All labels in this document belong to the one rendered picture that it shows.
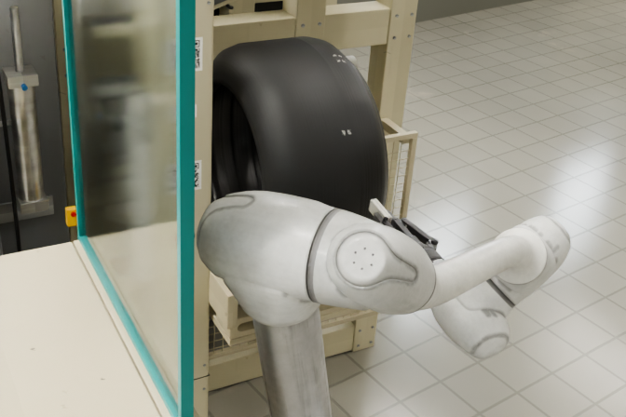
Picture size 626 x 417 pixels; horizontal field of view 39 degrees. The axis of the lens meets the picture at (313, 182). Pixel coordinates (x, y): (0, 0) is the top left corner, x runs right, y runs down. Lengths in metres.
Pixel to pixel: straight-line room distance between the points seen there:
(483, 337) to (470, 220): 2.80
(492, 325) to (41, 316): 0.78
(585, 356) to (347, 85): 1.99
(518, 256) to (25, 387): 0.82
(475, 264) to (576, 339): 2.34
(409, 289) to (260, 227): 0.21
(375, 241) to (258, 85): 0.94
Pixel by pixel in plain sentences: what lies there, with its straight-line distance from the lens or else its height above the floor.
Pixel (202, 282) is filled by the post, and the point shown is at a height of 0.92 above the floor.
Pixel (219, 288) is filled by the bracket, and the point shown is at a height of 0.94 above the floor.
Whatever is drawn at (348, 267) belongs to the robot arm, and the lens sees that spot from 1.09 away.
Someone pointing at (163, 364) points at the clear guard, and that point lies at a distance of 1.32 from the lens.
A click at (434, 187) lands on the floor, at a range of 4.66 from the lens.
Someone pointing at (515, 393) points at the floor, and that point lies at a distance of 3.43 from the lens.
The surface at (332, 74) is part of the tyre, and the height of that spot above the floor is 1.44.
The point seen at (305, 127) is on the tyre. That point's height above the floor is 1.37.
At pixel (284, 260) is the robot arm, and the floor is 1.54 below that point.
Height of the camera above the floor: 2.18
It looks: 28 degrees down
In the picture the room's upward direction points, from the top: 4 degrees clockwise
